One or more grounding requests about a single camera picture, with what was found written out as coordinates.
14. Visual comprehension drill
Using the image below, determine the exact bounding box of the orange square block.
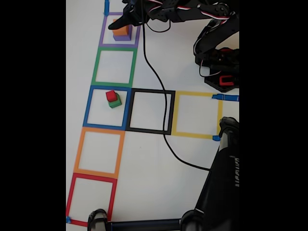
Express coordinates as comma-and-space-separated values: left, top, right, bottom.
113, 19, 129, 36

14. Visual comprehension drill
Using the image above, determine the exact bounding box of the green cube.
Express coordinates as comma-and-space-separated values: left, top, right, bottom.
108, 93, 122, 109

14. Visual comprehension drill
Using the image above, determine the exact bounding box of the purple square block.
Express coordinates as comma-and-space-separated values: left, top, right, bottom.
113, 24, 132, 41

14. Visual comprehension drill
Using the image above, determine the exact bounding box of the long blue tape strip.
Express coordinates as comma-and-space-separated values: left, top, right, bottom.
211, 94, 240, 102

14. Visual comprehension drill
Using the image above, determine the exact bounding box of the black tripod stand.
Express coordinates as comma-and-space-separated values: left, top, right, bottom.
87, 116, 240, 231

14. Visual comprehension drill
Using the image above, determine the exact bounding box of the red white servo wire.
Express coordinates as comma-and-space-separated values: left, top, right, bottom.
145, 0, 233, 34
199, 59, 221, 78

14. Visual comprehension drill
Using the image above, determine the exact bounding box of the purple square frame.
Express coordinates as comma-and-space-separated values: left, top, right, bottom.
98, 12, 141, 48

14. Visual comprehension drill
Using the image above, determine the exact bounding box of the green square frame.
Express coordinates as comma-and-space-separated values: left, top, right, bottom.
91, 47, 138, 88

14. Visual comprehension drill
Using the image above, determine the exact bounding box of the black square frame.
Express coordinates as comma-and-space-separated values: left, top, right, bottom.
125, 88, 176, 135

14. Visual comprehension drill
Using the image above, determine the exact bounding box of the black camera cable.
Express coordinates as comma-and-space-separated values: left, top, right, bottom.
142, 0, 212, 171

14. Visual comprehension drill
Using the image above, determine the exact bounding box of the yellow square frame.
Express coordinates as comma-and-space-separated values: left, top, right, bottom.
171, 90, 223, 140

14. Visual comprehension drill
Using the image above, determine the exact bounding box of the blue square frame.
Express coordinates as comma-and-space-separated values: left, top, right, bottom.
83, 85, 132, 131

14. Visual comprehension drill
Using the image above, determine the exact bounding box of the orange square frame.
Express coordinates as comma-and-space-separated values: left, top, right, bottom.
73, 127, 126, 180

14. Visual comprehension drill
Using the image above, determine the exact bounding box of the red square frame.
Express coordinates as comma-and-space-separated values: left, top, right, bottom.
66, 173, 118, 228

